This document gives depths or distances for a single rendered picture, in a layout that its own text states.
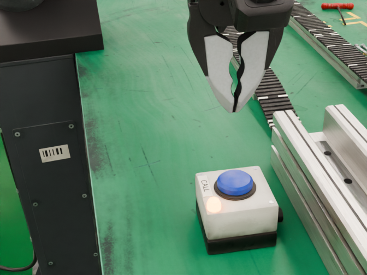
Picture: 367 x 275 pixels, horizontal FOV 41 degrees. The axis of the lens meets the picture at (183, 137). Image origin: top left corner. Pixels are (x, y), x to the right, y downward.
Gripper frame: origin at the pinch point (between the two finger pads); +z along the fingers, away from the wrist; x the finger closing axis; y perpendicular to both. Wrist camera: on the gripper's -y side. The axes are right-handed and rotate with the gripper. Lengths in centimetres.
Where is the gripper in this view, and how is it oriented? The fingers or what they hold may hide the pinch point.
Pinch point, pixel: (235, 103)
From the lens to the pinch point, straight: 50.6
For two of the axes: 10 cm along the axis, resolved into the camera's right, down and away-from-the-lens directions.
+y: -1.4, -5.1, 8.5
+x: -9.9, 1.1, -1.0
